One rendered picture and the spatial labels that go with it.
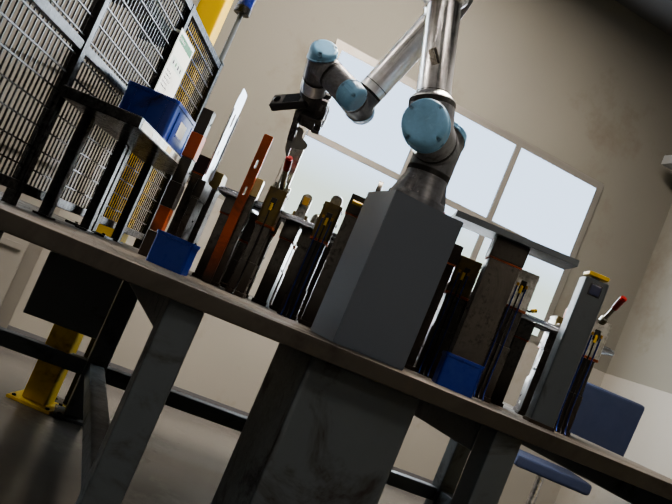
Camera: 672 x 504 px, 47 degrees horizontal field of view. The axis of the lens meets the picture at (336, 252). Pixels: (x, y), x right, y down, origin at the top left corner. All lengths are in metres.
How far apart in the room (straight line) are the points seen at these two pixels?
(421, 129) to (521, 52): 3.17
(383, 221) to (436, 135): 0.24
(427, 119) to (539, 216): 3.14
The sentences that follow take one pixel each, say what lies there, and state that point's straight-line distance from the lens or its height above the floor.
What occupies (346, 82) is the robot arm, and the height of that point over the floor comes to 1.31.
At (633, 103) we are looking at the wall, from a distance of 5.42.
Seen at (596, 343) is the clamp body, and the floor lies 0.99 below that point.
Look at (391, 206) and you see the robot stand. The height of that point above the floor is 1.06.
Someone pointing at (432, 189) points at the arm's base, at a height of 1.15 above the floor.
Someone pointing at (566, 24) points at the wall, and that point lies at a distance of 5.21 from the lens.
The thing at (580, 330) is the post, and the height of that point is 0.99.
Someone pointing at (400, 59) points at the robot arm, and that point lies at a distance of 2.13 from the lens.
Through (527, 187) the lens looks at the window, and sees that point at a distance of 4.92.
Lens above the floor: 0.76
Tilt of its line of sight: 4 degrees up
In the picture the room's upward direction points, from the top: 23 degrees clockwise
